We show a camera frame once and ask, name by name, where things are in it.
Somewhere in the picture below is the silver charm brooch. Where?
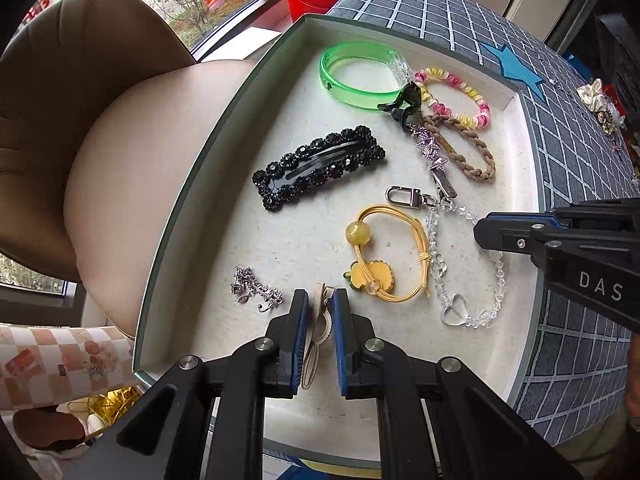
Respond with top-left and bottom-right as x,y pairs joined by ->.
229,265 -> 285,312

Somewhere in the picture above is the pink yellow bead bracelet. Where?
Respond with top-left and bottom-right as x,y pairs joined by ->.
413,65 -> 492,131

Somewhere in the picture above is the beige hair clip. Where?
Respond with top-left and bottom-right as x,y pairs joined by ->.
299,282 -> 336,392

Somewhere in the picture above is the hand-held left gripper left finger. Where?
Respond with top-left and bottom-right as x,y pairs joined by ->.
65,288 -> 311,480

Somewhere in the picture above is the gold ribbon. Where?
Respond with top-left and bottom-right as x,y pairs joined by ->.
67,386 -> 144,434

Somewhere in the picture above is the brown braided hair tie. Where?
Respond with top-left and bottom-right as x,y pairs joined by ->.
424,112 -> 497,182

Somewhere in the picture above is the clear crystal bead chain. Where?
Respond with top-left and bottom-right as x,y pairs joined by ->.
384,184 -> 506,331

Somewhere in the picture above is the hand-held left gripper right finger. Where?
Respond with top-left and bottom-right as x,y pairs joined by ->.
331,288 -> 583,480

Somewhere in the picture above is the grey checked star tablecloth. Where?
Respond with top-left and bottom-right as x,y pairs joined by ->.
325,0 -> 640,449

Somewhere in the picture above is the yellow hair tie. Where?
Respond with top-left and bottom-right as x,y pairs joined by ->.
343,203 -> 434,304

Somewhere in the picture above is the black beaded hair clip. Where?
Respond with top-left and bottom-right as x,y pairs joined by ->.
251,125 -> 387,215

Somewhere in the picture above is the green translucent bangle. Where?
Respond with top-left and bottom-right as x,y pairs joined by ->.
318,42 -> 409,113

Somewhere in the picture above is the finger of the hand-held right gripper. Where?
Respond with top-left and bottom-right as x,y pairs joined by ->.
481,198 -> 640,235
473,219 -> 562,264

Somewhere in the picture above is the black claw clip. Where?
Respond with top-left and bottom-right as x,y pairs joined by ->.
377,81 -> 424,131

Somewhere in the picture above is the checked patterned wrapping paper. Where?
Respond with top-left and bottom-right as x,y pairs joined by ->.
0,323 -> 134,412

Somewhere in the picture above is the silver star hair clip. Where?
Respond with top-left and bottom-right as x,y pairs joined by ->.
409,124 -> 459,200

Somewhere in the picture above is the beige chair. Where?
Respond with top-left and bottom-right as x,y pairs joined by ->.
0,0 -> 262,342

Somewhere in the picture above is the pile of scrunchies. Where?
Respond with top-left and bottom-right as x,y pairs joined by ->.
576,77 -> 640,162

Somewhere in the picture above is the dark green jewelry box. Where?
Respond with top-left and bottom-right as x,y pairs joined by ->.
132,13 -> 557,472

